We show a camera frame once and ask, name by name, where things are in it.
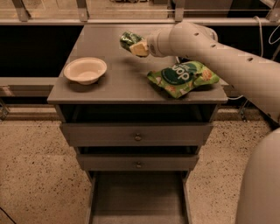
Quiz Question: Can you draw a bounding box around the brass top drawer knob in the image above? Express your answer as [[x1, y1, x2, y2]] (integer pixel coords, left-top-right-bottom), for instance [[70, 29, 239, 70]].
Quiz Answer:
[[134, 133, 142, 142]]

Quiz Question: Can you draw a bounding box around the grey open bottom drawer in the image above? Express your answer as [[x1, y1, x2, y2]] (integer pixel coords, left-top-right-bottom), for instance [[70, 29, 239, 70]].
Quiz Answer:
[[85, 171, 193, 224]]

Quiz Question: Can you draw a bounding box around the grey top drawer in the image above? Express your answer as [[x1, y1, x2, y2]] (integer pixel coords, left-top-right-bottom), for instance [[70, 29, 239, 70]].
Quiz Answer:
[[60, 122, 213, 147]]

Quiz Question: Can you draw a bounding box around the grey middle drawer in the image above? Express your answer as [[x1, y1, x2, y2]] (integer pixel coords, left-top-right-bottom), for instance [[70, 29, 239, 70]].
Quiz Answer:
[[77, 154, 199, 172]]

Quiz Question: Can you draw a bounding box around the green chip bag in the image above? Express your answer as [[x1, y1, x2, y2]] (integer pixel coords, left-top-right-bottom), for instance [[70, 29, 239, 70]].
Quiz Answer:
[[147, 61, 220, 99]]

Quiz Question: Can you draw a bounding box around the white paper bowl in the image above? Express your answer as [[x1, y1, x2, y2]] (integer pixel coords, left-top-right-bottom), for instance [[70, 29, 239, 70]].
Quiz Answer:
[[63, 58, 107, 85]]

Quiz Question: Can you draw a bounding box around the green soda can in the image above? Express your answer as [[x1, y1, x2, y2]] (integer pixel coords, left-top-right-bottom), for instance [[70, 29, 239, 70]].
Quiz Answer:
[[120, 31, 144, 52]]

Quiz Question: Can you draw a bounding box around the white cable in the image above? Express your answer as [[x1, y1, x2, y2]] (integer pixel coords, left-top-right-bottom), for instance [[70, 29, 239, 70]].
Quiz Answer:
[[227, 15, 280, 102]]

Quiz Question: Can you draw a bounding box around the metal railing frame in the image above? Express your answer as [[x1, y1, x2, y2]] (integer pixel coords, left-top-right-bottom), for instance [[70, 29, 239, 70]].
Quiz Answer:
[[0, 0, 280, 122]]

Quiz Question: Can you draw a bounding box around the brass drawer knob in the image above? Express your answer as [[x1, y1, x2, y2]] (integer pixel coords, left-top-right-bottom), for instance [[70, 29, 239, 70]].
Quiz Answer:
[[134, 133, 142, 142], [136, 162, 142, 169]]

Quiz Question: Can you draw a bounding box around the grey wooden drawer cabinet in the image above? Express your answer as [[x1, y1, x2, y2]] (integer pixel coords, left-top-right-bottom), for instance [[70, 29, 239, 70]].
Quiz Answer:
[[46, 23, 228, 224]]

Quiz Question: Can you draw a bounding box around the brass middle drawer knob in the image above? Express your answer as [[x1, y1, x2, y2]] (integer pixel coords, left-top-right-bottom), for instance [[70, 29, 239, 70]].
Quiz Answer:
[[136, 162, 142, 169]]

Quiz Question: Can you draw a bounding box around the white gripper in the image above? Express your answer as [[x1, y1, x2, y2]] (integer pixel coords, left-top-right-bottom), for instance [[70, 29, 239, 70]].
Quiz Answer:
[[129, 29, 172, 57]]

